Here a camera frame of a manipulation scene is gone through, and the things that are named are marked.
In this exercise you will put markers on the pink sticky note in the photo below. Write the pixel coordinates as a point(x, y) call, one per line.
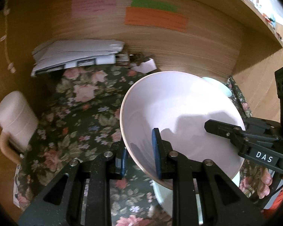
point(87, 8)

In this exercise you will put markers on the floral tablecloth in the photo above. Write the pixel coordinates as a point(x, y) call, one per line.
point(82, 121)

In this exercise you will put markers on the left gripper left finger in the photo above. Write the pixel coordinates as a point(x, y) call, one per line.
point(80, 193)

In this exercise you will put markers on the mint green bowl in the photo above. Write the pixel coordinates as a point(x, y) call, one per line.
point(218, 86)

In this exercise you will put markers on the mint green plate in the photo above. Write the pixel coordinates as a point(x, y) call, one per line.
point(164, 197)

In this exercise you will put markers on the stack of white papers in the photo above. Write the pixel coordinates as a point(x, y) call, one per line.
point(65, 54)

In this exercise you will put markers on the pink bowl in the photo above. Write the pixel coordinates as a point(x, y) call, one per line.
point(178, 104)

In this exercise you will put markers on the right hand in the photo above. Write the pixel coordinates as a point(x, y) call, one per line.
point(264, 184)

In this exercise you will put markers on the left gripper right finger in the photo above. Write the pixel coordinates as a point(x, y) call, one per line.
point(201, 189)

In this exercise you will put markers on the green sticky note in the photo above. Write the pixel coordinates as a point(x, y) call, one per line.
point(152, 4)

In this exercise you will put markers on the orange sticky note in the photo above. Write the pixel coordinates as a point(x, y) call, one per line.
point(147, 17)

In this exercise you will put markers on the small white box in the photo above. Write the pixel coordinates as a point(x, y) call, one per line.
point(146, 67)

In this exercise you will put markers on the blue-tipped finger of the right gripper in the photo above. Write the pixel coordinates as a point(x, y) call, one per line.
point(232, 132)

